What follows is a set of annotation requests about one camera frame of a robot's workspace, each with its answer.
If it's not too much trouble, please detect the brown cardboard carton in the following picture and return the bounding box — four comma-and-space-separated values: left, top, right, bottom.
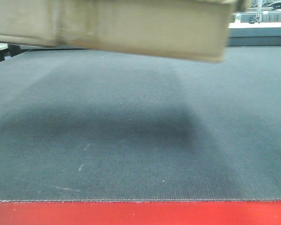
0, 0, 251, 62

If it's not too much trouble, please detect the dark conveyor belt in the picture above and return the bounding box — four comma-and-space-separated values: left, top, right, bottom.
0, 46, 281, 202

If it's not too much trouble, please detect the dark table at left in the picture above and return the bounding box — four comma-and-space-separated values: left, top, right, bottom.
0, 43, 33, 62

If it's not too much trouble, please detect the red conveyor edge frame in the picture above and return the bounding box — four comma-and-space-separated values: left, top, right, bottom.
0, 202, 281, 225

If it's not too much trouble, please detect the background conveyor side rail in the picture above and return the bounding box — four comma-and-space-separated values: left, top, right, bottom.
227, 0, 281, 47

